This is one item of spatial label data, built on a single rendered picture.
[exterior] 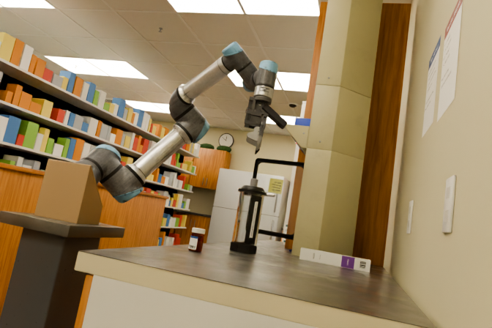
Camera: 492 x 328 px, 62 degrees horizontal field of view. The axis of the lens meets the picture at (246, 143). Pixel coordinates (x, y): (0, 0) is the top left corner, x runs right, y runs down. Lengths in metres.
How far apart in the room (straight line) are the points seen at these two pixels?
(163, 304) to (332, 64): 1.41
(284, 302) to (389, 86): 1.70
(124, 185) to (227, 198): 5.29
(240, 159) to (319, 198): 5.99
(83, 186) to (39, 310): 0.44
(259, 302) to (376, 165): 1.52
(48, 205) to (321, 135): 1.15
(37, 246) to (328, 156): 1.20
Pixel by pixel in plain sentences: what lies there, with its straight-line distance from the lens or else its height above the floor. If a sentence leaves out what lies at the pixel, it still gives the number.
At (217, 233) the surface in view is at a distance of 7.06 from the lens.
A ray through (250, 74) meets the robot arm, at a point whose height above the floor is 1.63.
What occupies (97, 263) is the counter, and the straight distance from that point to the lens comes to 0.94.
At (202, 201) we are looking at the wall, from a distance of 7.90.
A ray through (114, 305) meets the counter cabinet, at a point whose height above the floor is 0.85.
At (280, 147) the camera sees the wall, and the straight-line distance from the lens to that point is 7.65.
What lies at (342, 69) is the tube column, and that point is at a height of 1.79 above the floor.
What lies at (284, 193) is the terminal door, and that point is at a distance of 2.18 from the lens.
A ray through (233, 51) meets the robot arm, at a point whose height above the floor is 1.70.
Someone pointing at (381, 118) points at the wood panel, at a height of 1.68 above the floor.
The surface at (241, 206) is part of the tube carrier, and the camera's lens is 1.52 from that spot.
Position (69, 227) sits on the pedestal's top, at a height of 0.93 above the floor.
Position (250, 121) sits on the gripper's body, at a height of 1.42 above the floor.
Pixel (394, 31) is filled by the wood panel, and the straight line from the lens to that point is 2.45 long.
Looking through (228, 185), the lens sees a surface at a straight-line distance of 7.05.
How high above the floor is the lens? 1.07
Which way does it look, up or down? 10 degrees up
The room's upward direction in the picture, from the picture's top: 10 degrees clockwise
